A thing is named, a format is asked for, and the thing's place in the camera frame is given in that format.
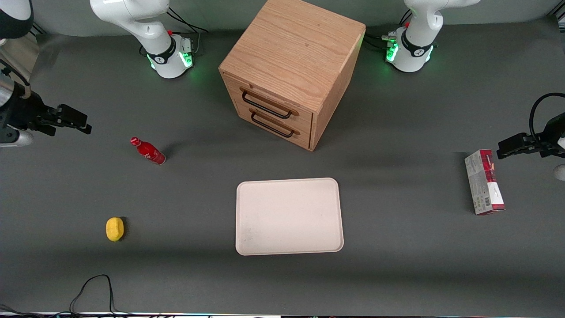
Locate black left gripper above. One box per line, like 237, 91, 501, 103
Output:
497, 113, 565, 160

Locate wooden drawer cabinet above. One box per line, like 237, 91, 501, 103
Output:
218, 0, 366, 152

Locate red coke bottle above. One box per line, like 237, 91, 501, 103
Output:
130, 137, 166, 165

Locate black left gripper cable loop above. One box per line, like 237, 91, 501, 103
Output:
529, 92, 565, 143

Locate black cable at table edge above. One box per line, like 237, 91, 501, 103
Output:
0, 274, 177, 318

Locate grey red carton box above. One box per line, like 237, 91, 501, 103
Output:
464, 149, 506, 216

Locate black wire drawer handle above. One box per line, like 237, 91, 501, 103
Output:
241, 90, 294, 120
251, 111, 295, 138

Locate yellow lemon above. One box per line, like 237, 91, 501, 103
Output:
106, 217, 125, 242

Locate cream rectangular tray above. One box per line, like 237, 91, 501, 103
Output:
235, 178, 344, 256

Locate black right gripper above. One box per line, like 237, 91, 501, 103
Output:
0, 86, 92, 136

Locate black left arm base cables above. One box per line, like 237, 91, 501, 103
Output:
365, 9, 412, 50

